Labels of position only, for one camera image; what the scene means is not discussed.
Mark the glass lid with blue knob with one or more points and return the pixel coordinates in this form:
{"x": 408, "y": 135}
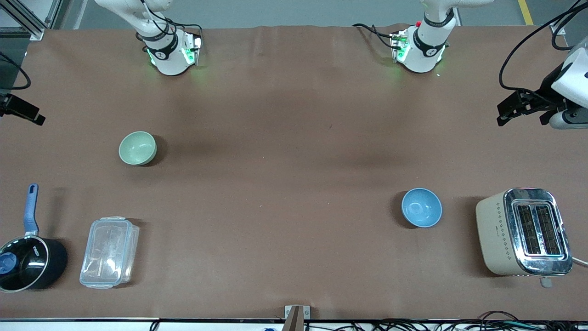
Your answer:
{"x": 8, "y": 264}

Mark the green bowl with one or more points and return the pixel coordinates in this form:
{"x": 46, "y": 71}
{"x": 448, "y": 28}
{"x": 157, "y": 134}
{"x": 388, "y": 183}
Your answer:
{"x": 137, "y": 148}

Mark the clear plastic food container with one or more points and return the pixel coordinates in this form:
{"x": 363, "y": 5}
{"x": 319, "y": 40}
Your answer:
{"x": 108, "y": 253}

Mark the blue bowl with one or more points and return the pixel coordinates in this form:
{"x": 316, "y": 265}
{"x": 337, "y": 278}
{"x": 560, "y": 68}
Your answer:
{"x": 421, "y": 208}

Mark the beige and chrome toaster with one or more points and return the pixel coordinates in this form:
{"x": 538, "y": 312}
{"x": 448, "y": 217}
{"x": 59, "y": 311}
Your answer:
{"x": 494, "y": 234}

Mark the brown table cover sheet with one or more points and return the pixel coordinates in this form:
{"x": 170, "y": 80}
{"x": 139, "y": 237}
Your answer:
{"x": 294, "y": 115}

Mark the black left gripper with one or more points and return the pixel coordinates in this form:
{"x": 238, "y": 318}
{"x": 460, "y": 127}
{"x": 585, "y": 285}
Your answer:
{"x": 548, "y": 86}

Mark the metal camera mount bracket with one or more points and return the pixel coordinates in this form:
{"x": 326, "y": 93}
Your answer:
{"x": 296, "y": 317}

